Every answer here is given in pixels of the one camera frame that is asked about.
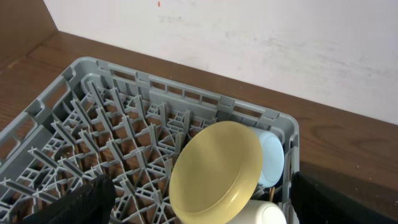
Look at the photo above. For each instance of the wooden chopstick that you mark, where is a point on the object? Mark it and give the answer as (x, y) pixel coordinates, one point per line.
(271, 194)

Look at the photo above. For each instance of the yellow plate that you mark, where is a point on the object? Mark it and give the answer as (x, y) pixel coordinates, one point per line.
(216, 173)

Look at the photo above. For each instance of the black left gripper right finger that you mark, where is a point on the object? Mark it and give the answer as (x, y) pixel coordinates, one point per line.
(315, 202)

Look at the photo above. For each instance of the grey plastic dishwasher rack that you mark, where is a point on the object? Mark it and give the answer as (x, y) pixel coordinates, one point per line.
(101, 118)

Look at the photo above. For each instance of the white cup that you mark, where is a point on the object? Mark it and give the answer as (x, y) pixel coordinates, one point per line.
(259, 212)

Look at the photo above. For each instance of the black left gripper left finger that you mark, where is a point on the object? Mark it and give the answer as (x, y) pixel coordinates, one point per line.
(90, 203)

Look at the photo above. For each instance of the light blue bowl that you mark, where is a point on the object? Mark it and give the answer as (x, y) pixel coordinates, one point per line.
(272, 157)

